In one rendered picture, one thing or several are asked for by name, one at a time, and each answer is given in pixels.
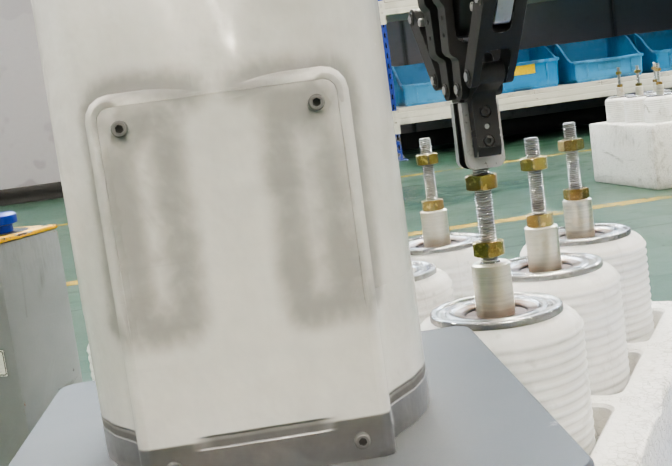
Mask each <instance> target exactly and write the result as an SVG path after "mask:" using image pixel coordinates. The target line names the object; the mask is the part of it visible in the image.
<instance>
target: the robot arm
mask: <svg viewBox="0 0 672 466"><path fill-rule="evenodd" d="M417 2H418V7H419V8H418V9H411V10H410V12H409V16H408V21H409V24H410V26H411V29H412V31H413V34H414V37H415V40H416V42H417V45H418V48H419V50H420V53H421V56H422V59H423V61H424V64H425V67H426V70H427V72H428V75H429V78H430V80H431V84H432V86H433V88H434V90H435V91H440V90H442V93H443V95H444V98H445V100H446V101H452V103H451V104H450V108H451V117H452V126H453V135H454V144H455V153H456V162H457V164H458V166H460V167H461V168H465V169H472V170H478V169H484V168H491V167H497V166H501V165H502V164H503V163H504V161H505V150H504V142H503V135H502V127H501V119H500V111H499V103H498V98H496V95H500V94H501V93H502V91H503V83H509V82H512V81H513V80H514V75H515V69H516V64H517V58H518V53H519V47H520V41H521V36H522V30H523V24H524V19H525V13H526V7H527V2H528V0H417ZM31 5H32V11H33V17H34V23H35V29H36V35H37V41H38V47H39V53H40V59H41V65H42V71H43V77H44V83H45V89H46V95H47V101H48V107H49V112H50V118H51V124H52V130H53V136H54V142H55V148H56V154H57V160H58V166H59V172H60V178H61V184H62V190H63V196H64V202H65V208H66V214H67V220H68V226H69V232H70V238H71V244H72V250H73V256H74V262H75V268H76V274H77V280H78V285H79V291H80V297H81V303H82V309H83V315H84V318H85V323H86V329H87V335H88V341H89V347H90V353H91V359H92V364H93V370H94V376H95V382H96V388H97V394H98V400H99V405H100V411H101V417H102V423H103V429H104V435H105V441H106V446H107V450H108V454H109V458H110V459H112V460H113V461H114V462H115V463H116V464H117V465H119V466H327V465H333V464H339V463H346V462H352V461H358V460H365V459H371V458H377V457H384V456H388V455H392V454H394V453H395V452H396V443H395V437H397V436H398V435H399V434H400V433H401V432H403V431H404V430H405V429H407V428H408V427H410V426H411V425H412V424H414V423H415V422H416V421H418V420H419V418H420V417H421V416H422V415H423V413H424V412H425V411H426V410H427V408H428V403H429V390H428V382H427V374H426V366H425V358H424V351H423V343H422V335H421V327H420V319H419V311H418V304H417V296H416V288H415V280H414V272H413V264H412V262H411V254H410V246H409V238H408V231H407V223H406V215H405V207H404V200H403V192H402V184H401V176H400V169H399V161H398V153H397V145H396V138H395V130H394V122H393V114H392V107H391V99H390V91H389V83H388V76H387V68H386V60H385V52H384V45H383V37H382V29H381V21H380V14H379V6H378V0H31ZM467 37H469V39H468V41H464V39H463V38H467Z"/></svg>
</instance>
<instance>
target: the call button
mask: <svg viewBox="0 0 672 466"><path fill-rule="evenodd" d="M15 222H17V215H16V213H15V212H13V211H3V212H0V234H3V233H8V232H11V231H13V230H14V229H13V224H12V223H15Z"/></svg>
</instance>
